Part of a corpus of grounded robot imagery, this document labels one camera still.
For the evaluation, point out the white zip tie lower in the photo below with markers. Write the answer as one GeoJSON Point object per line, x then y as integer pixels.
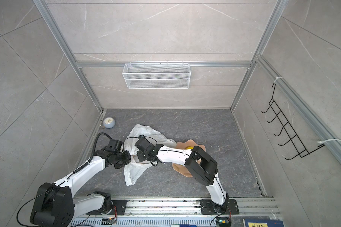
{"type": "Point", "coordinates": [328, 140]}

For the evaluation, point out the blue yellow label box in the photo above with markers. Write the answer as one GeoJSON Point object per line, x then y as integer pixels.
{"type": "Point", "coordinates": [262, 223]}

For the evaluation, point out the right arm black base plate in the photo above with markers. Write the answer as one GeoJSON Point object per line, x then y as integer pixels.
{"type": "Point", "coordinates": [210, 208]}

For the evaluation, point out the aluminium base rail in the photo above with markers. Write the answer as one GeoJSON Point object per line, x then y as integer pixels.
{"type": "Point", "coordinates": [193, 207]}

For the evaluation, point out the white plastic bag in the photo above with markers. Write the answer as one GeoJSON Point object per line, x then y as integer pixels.
{"type": "Point", "coordinates": [135, 168]}

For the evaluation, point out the white slotted cable duct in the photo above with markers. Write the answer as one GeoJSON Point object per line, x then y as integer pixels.
{"type": "Point", "coordinates": [143, 222]}

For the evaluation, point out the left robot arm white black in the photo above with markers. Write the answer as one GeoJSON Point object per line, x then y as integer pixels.
{"type": "Point", "coordinates": [56, 205]}

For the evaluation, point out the pink shell-shaped bowl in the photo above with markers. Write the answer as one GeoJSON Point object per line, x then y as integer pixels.
{"type": "Point", "coordinates": [183, 145]}

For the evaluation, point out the white wire mesh basket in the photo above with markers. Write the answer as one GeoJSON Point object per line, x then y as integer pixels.
{"type": "Point", "coordinates": [157, 75]}

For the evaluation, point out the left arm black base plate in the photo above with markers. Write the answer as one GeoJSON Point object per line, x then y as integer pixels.
{"type": "Point", "coordinates": [116, 207]}

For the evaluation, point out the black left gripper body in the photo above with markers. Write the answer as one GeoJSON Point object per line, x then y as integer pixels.
{"type": "Point", "coordinates": [122, 160]}

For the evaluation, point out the small grey-white round pot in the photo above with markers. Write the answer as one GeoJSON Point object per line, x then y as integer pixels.
{"type": "Point", "coordinates": [109, 122]}

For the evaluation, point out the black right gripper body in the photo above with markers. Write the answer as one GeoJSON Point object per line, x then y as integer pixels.
{"type": "Point", "coordinates": [142, 156]}

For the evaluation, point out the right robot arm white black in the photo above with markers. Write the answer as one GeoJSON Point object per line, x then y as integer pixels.
{"type": "Point", "coordinates": [200, 164]}

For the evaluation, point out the black wire hook rack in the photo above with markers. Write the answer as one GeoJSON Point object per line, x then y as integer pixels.
{"type": "Point", "coordinates": [287, 129]}

